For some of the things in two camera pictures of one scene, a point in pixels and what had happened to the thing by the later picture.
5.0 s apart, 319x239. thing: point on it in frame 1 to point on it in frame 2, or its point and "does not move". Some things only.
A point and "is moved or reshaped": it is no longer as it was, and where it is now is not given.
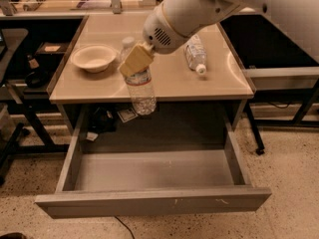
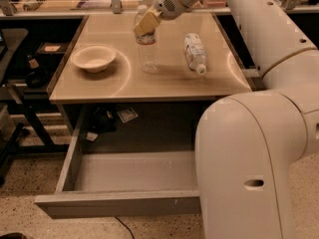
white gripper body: (159, 34) to (164, 3)
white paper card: (127, 115) does not move
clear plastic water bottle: (140, 84) is moved or reshaped
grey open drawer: (131, 179) does not move
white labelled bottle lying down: (196, 55) does not move
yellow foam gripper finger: (139, 59) to (149, 22)
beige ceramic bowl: (95, 58) does not move
